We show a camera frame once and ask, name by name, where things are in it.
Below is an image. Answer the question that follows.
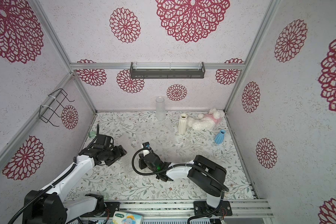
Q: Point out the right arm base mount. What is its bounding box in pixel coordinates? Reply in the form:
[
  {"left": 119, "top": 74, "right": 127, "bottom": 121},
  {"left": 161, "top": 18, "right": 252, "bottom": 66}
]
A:
[{"left": 193, "top": 201, "right": 232, "bottom": 217}]

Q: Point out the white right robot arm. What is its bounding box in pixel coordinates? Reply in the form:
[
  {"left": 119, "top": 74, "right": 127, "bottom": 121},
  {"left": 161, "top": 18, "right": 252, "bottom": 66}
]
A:
[{"left": 131, "top": 142, "right": 229, "bottom": 209}]

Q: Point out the black wall shelf rack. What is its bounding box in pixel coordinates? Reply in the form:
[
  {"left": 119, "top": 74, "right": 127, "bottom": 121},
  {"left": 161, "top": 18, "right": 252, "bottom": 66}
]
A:
[{"left": 129, "top": 62, "right": 206, "bottom": 79}]

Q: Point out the tissue pack with cartoon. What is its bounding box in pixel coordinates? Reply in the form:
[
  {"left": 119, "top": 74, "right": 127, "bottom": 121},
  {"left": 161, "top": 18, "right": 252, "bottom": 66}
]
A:
[{"left": 112, "top": 211, "right": 144, "bottom": 224}]

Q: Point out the green small box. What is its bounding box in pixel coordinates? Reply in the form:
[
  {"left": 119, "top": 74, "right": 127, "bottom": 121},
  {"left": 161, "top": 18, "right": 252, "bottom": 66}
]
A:
[{"left": 88, "top": 131, "right": 97, "bottom": 138}]

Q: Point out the white cream vase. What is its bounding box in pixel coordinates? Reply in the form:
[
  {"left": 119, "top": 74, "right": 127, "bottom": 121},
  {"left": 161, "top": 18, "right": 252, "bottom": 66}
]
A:
[{"left": 178, "top": 113, "right": 188, "bottom": 135}]

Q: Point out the white plush dog pink shirt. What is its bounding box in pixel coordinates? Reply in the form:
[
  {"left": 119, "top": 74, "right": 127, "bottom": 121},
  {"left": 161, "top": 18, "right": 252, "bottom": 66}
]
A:
[{"left": 187, "top": 108, "right": 225, "bottom": 131}]

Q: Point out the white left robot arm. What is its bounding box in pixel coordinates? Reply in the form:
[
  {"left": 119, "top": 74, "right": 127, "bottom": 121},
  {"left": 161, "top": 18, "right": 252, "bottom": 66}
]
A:
[{"left": 9, "top": 134, "right": 127, "bottom": 224}]

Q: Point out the bubble wrap sheet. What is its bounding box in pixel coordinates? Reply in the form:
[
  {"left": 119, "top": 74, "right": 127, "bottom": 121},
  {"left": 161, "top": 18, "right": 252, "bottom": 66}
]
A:
[{"left": 117, "top": 133, "right": 141, "bottom": 178}]

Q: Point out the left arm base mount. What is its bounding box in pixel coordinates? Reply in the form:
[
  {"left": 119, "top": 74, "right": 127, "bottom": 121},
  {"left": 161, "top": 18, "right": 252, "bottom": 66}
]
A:
[{"left": 82, "top": 202, "right": 120, "bottom": 218}]

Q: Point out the bubble wrap around vase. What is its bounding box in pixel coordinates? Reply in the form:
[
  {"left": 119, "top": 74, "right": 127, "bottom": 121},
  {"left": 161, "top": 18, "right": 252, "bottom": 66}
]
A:
[{"left": 152, "top": 143, "right": 212, "bottom": 163}]

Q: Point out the blue vase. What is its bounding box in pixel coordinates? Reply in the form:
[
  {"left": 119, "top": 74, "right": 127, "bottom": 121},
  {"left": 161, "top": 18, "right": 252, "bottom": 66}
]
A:
[{"left": 214, "top": 130, "right": 226, "bottom": 145}]

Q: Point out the black wire wall basket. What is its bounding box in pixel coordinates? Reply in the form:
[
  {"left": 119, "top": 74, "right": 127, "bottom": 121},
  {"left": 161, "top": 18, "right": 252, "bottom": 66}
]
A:
[{"left": 38, "top": 88, "right": 75, "bottom": 127}]

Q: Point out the clear glass vase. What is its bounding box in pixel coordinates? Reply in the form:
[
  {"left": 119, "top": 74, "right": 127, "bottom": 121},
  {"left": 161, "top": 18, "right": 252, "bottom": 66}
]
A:
[{"left": 156, "top": 97, "right": 166, "bottom": 120}]

